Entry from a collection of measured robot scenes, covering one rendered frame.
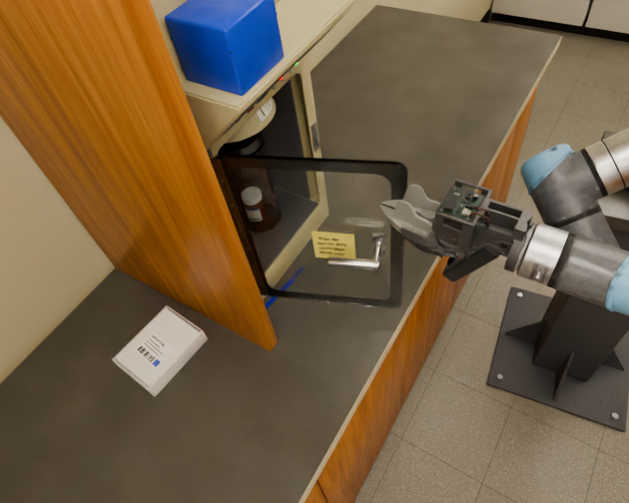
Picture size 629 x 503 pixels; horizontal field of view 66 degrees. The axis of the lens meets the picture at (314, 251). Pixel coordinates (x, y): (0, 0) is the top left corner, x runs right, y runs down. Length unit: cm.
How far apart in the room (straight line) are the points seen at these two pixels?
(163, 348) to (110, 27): 69
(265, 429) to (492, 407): 120
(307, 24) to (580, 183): 45
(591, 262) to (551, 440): 142
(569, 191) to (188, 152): 52
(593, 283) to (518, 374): 144
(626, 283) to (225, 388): 74
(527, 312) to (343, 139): 117
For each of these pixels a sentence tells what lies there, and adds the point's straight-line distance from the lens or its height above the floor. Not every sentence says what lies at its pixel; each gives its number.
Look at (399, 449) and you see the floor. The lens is 194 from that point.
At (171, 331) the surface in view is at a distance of 110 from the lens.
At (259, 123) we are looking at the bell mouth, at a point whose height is 133.
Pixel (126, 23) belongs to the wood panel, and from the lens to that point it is 56.
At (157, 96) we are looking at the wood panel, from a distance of 59.
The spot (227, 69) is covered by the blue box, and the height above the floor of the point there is 155.
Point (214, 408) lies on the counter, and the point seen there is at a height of 94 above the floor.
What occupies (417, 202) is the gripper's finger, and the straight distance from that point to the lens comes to 74.
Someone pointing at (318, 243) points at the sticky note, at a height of 120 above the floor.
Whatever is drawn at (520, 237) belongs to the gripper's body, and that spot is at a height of 137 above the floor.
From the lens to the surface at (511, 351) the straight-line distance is 213.
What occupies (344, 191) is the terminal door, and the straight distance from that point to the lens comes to 76.
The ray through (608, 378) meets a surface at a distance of 219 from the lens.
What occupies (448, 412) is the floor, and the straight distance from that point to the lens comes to 200.
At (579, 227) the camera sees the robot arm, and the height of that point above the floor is 132.
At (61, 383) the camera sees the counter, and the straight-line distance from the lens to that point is 121.
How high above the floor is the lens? 187
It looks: 52 degrees down
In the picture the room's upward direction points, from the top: 11 degrees counter-clockwise
